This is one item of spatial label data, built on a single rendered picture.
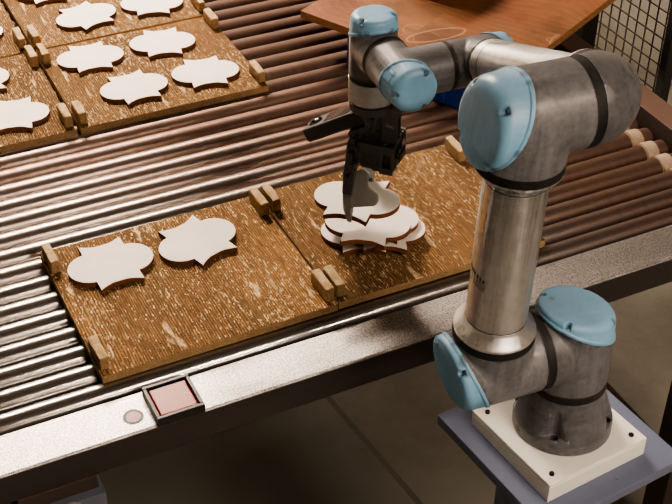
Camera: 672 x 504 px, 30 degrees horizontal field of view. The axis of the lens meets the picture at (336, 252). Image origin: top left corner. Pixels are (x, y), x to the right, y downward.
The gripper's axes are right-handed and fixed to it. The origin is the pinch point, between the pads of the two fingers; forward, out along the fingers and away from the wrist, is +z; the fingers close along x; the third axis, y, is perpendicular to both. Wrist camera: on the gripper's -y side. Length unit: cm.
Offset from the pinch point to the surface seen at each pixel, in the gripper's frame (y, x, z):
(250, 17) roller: -53, 78, 12
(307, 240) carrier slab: -9.1, 0.2, 11.2
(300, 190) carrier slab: -15.8, 14.2, 11.2
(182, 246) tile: -28.5, -10.3, 10.2
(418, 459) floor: 4, 42, 105
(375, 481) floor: -4, 32, 105
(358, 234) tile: 0.9, -1.5, 6.1
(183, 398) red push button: -13.1, -42.9, 12.1
